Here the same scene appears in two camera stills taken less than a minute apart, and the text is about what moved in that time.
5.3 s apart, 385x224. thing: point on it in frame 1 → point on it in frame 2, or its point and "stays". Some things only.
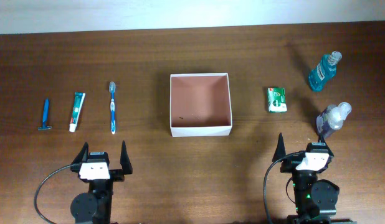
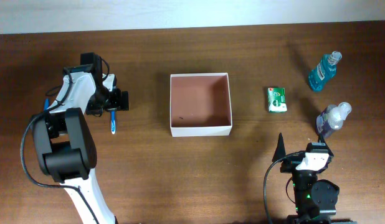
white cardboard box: (200, 104) stays
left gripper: (118, 174) → (121, 102)
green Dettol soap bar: (276, 99) stays
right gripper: (290, 163) stays
